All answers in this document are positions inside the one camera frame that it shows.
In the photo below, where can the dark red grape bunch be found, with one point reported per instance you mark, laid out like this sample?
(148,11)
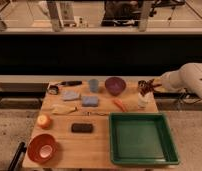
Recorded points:
(150,86)

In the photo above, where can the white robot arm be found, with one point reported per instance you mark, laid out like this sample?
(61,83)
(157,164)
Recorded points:
(188,76)

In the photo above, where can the blue plastic cup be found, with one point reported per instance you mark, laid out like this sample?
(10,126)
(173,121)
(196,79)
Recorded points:
(93,85)

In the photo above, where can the small metal cup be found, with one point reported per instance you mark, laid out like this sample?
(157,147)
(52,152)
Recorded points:
(141,84)

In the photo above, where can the white paper cup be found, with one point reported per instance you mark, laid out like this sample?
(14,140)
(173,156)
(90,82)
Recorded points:
(143,100)

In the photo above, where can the purple bowl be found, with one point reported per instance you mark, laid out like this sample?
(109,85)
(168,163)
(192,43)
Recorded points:
(115,85)

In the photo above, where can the blue sponge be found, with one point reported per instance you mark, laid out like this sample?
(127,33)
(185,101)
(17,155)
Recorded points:
(90,101)

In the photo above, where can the orange carrot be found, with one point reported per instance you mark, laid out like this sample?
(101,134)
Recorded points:
(120,105)

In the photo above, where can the metal fork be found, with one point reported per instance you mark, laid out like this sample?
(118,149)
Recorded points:
(96,113)

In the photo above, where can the light blue folded cloth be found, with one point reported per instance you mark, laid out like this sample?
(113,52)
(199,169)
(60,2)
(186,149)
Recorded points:
(70,95)

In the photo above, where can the black rectangular block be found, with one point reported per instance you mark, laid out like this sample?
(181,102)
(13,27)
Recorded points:
(82,128)

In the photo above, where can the green plastic tray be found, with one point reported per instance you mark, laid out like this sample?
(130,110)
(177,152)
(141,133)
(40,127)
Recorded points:
(141,139)

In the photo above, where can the orange apple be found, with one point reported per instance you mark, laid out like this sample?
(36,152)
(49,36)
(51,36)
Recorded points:
(44,121)

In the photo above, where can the orange bowl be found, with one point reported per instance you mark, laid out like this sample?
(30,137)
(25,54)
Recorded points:
(41,148)

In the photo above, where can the black chair part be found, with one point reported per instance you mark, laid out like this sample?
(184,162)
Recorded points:
(20,150)

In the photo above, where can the black handled tool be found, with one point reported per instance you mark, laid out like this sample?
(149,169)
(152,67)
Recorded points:
(70,83)

